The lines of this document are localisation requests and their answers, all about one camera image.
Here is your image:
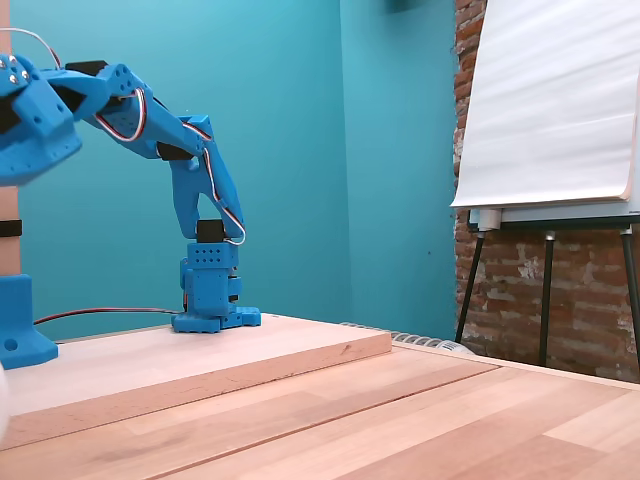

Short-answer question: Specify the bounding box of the blue printed post mount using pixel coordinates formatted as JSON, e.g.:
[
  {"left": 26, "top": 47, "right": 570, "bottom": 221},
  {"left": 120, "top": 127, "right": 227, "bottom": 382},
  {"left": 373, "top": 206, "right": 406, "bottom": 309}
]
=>
[{"left": 0, "top": 273, "right": 60, "bottom": 372}]

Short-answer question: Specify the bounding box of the white radiator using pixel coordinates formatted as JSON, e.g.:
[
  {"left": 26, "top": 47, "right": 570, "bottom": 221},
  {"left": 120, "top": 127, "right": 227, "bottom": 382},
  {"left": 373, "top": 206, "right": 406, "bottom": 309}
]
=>
[{"left": 341, "top": 321, "right": 474, "bottom": 357}]

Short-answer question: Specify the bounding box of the white flipchart paper pad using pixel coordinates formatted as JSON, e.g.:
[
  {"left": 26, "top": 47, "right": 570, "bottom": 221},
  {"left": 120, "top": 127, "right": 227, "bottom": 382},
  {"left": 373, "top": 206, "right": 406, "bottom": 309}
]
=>
[{"left": 449, "top": 0, "right": 640, "bottom": 210}]

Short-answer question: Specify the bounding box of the black flipchart easel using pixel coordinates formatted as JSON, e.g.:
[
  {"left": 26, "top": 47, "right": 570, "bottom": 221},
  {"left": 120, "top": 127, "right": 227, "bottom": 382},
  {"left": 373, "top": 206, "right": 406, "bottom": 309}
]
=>
[{"left": 454, "top": 202, "right": 640, "bottom": 369}]

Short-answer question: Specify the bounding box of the light wooden base board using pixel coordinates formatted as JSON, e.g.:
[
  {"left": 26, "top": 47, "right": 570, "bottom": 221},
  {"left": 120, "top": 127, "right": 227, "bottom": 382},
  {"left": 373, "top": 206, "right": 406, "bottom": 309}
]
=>
[{"left": 0, "top": 313, "right": 393, "bottom": 451}]

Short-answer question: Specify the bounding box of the red black cable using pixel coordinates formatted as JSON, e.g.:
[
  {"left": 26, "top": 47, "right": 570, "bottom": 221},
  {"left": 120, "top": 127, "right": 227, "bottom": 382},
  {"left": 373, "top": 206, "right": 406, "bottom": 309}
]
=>
[{"left": 32, "top": 307, "right": 185, "bottom": 327}]

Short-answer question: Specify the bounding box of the red white black servo wire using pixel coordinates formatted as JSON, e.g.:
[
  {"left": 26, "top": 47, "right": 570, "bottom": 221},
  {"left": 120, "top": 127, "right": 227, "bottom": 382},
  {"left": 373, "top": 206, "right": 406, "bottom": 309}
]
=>
[
  {"left": 180, "top": 119, "right": 247, "bottom": 246},
  {"left": 0, "top": 28, "right": 65, "bottom": 71},
  {"left": 93, "top": 88, "right": 151, "bottom": 145}
]

